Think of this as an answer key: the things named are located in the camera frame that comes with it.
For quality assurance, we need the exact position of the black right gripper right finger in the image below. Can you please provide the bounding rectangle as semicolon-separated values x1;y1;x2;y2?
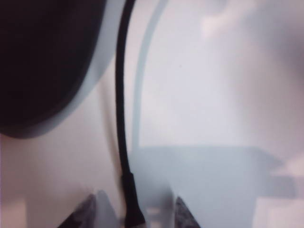
174;196;202;228

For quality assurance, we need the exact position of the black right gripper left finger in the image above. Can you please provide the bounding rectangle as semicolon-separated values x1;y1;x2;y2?
57;193;98;228

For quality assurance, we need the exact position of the black braided phone charger cable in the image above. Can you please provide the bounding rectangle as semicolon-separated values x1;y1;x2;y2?
115;0;146;226

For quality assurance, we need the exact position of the black ergonomic computer mouse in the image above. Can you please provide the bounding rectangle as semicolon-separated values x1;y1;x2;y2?
0;0;107;140

